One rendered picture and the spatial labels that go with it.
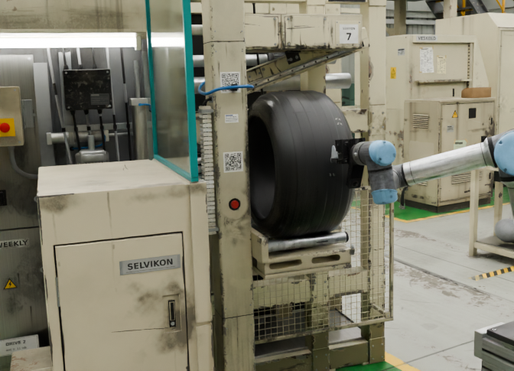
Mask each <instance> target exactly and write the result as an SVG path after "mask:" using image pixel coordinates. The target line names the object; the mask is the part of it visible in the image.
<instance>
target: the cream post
mask: <svg viewBox="0 0 514 371"><path fill-rule="evenodd" d="M201 1H202V19H203V55H204V73H205V91H206V92H209V91H211V90H212V89H216V88H218V87H220V72H240V85H247V83H246V43H245V41H246V36H245V11H244V0H201ZM240 89H241V93H221V90H220V91H217V92H215V93H212V94H210V96H213V103H209V101H208V102H207V106H211V109H213V112H212V113H211V114H207V115H211V123H210V124H212V127H208V128H211V129H212V131H211V132H212V136H211V137H212V139H213V140H211V141H212V142H213V144H212V146H213V149H210V150H213V153H212V155H213V157H212V159H213V162H211V163H213V166H212V168H215V172H213V176H214V179H213V180H214V184H213V185H214V188H213V189H214V192H213V193H214V198H215V200H213V201H214V202H215V205H214V206H215V209H214V210H215V213H214V214H215V215H216V217H214V218H215V219H216V222H214V223H216V226H217V228H219V231H218V233H216V234H213V235H211V236H212V254H213V290H214V307H215V326H216V361H217V371H255V325H254V301H253V277H252V245H251V232H252V229H251V204H250V182H249V137H248V108H247V88H240ZM230 114H238V118H239V122H228V123H225V115H230ZM233 151H242V158H243V171H237V172H227V173H224V168H223V152H233ZM234 200H236V201H238V202H239V206H238V207H237V208H236V209H234V208H232V207H231V202H232V201H234Z"/></svg>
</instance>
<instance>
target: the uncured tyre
mask: <svg viewBox="0 0 514 371"><path fill-rule="evenodd" d="M293 112H296V113H293ZM334 117H340V118H341V120H342V122H343V126H337V124H336V122H335V119H334ZM248 137H249V182H250V204H251V217H252V219H253V221H254V222H255V224H256V226H257V227H258V228H259V229H261V230H262V231H263V232H264V233H266V234H267V235H268V236H270V237H272V238H273V239H284V238H291V237H297V236H309V235H317V234H323V233H330V232H332V231H334V230H335V229H336V228H337V227H338V226H339V225H340V224H341V222H342V221H343V219H344V218H345V216H346V215H347V214H348V212H349V210H350V207H351V205H352V202H353V197H354V194H355V189H356V188H352V189H349V188H348V186H346V177H347V172H348V168H349V165H348V164H339V163H331V161H330V158H331V153H332V146H333V145H334V146H335V140H341V139H351V138H353V136H352V133H351V130H350V127H349V124H348V122H347V120H346V117H345V115H344V114H343V112H342V111H341V109H340V108H339V107H338V106H337V105H336V104H335V102H334V101H333V100H332V99H331V98H330V97H329V96H327V95H325V94H324V93H320V92H317V91H313V90H305V91H283V92H270V93H266V94H263V95H261V96H260V97H259V98H258V99H257V100H256V101H255V102H254V103H253V104H252V105H251V106H250V107H249V109H248ZM335 148H336V146H335ZM328 171H336V178H328Z"/></svg>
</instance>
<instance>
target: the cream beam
mask: <svg viewBox="0 0 514 371"><path fill-rule="evenodd" d="M340 24H358V44H340ZM245 36H246V41H245V43H246V53H280V52H285V51H287V50H300V51H347V50H355V49H361V48H362V15H322V14H245Z"/></svg>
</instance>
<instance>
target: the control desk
mask: <svg viewBox="0 0 514 371"><path fill-rule="evenodd" d="M37 208H38V217H39V227H40V235H41V252H42V261H43V270H44V287H45V296H46V305H47V322H48V330H49V340H50V356H51V365H52V371H214V361H213V326H212V323H211V321H212V320H213V319H212V301H211V284H210V248H209V230H208V212H207V183H206V182H205V181H203V180H201V179H199V181H195V182H191V181H189V180H188V179H186V178H185V177H183V176H181V175H180V174H178V173H177V172H176V171H173V170H172V169H170V168H169V167H168V166H166V165H164V164H162V163H161V162H160V161H158V160H156V159H155V158H153V159H152V161H150V160H149V159H148V160H137V161H116V162H104V163H93V164H72V165H61V166H49V167H39V169H38V181H37Z"/></svg>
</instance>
